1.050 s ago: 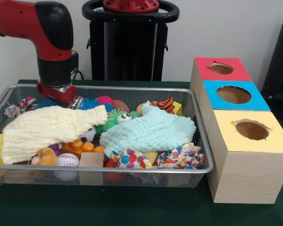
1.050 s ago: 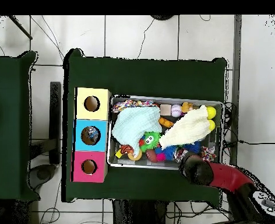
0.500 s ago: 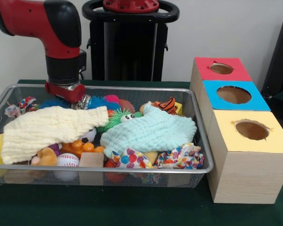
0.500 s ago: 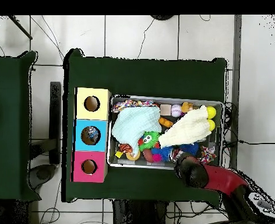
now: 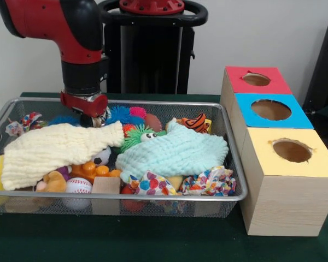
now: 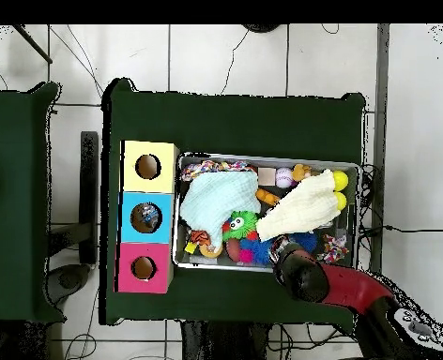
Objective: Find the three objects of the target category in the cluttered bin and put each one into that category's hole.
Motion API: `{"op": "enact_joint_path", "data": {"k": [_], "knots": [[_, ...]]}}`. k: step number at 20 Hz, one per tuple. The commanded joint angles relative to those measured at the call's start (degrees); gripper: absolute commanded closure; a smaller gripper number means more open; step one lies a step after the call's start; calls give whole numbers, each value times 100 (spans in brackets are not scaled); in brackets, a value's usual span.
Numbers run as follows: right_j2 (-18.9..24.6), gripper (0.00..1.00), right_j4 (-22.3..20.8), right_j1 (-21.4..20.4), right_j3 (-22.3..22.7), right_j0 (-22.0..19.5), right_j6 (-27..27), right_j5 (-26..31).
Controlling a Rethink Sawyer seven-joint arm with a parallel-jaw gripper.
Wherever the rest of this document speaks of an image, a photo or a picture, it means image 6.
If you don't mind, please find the small crushed clear bottle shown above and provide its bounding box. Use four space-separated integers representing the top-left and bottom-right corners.
268 235 296 263

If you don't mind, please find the silver wire mesh bin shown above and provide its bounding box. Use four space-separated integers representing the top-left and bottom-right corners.
171 151 362 278

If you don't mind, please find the dark green table cloth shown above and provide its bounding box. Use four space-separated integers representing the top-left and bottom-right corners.
99 77 367 333
0 81 66 324

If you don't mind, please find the orange toy building brick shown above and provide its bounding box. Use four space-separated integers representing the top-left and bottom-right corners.
254 187 281 206

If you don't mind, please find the wooden box with three holes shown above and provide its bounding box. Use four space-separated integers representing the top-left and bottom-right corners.
113 139 181 294

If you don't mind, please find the white baseball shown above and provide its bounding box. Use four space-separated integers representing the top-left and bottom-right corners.
274 167 294 188

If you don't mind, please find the dark grey floor base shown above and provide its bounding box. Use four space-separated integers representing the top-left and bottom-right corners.
42 262 92 306

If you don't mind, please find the black upright panel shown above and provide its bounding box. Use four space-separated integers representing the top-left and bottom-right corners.
78 129 100 265

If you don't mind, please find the black round object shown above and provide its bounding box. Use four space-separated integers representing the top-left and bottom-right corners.
241 23 283 34

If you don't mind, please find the black cable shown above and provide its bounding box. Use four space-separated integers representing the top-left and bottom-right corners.
358 162 443 235

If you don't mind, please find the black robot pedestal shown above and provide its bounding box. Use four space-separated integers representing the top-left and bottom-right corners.
180 321 272 360

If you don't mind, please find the green spiky toy with eyes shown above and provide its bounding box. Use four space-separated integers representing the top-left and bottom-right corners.
221 209 260 241

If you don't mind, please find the blue spiky ball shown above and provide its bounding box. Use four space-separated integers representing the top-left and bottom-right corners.
292 232 318 253

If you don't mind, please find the brown plush animal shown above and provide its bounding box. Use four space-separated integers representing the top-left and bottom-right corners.
291 163 313 183

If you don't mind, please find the black tripod leg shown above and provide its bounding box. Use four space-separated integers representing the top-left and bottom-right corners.
12 24 53 64

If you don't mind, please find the plain wooden block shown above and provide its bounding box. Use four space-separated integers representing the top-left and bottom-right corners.
257 167 277 187

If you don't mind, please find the crushed clear bottle blue label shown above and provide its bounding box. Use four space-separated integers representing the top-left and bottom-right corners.
136 203 160 230

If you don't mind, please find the mint green muslin cloth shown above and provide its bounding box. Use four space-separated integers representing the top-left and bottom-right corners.
179 170 262 250

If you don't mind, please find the cream muslin cloth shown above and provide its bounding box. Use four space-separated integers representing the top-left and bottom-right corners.
255 169 343 242

